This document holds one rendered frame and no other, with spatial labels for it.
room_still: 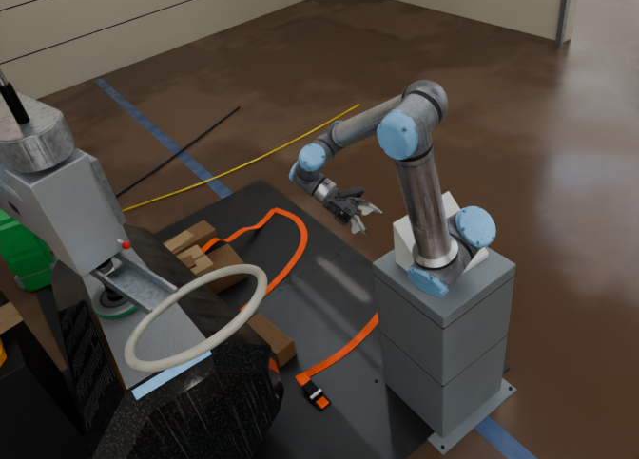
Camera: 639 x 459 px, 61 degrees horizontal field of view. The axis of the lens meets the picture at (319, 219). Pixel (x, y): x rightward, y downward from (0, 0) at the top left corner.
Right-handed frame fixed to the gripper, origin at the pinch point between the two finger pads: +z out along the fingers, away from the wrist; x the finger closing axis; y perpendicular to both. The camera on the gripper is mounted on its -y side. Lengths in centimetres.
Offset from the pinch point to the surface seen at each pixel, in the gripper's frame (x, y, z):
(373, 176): -142, -161, -28
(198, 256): -143, -17, -78
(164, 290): -29, 60, -45
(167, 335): -55, 63, -38
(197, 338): -49, 59, -28
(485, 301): -8, -8, 51
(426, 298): -9.1, 6.9, 31.8
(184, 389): -53, 75, -19
